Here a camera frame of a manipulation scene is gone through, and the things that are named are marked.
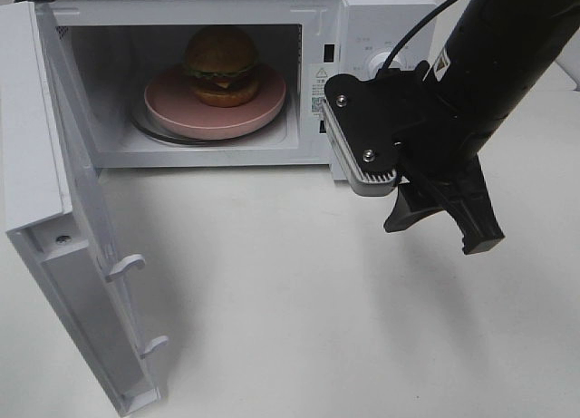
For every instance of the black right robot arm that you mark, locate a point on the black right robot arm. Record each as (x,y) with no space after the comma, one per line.
(493,57)

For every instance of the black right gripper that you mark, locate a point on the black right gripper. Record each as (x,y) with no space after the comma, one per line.
(440,152)

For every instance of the white microwave door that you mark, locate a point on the white microwave door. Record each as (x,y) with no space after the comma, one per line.
(55,213)

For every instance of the pink round plate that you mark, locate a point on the pink round plate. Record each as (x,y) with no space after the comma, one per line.
(174,106)

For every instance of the white warning sticker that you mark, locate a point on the white warning sticker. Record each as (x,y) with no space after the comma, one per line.
(318,75)

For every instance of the burger with lettuce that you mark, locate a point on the burger with lettuce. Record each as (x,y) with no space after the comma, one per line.
(221,65)

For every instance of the white microwave oven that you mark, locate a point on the white microwave oven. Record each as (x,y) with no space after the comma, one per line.
(97,84)

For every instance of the glass microwave turntable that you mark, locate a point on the glass microwave turntable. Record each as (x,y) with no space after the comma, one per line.
(139,116)

